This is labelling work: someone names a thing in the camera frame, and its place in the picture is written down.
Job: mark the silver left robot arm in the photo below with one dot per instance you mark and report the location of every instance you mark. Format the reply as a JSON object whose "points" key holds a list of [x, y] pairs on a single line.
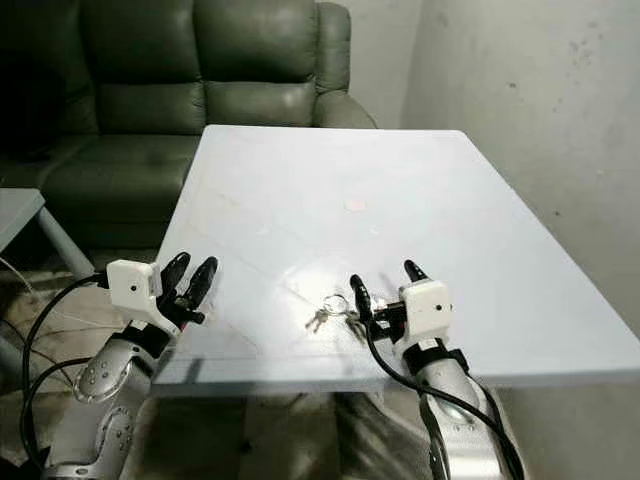
{"points": [[105, 385]]}

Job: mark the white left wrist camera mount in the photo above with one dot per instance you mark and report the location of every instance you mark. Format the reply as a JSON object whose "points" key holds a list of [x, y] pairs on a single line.
{"points": [[130, 288]]}

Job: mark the grey side table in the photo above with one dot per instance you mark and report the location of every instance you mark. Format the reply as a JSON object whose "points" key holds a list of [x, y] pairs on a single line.
{"points": [[15, 210]]}

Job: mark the dark green leather sofa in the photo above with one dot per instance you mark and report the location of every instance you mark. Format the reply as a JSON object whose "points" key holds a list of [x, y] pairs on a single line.
{"points": [[150, 100]]}

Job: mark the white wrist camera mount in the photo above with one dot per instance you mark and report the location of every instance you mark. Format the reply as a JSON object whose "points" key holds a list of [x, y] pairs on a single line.
{"points": [[130, 288], [427, 305]]}

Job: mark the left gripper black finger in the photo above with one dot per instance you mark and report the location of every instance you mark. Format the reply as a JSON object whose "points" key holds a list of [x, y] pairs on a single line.
{"points": [[202, 280], [177, 270]]}

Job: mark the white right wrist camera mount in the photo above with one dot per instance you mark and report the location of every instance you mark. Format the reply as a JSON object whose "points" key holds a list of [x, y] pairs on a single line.
{"points": [[427, 305]]}

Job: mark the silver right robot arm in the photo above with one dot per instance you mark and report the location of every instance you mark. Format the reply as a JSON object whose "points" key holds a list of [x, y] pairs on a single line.
{"points": [[460, 420]]}

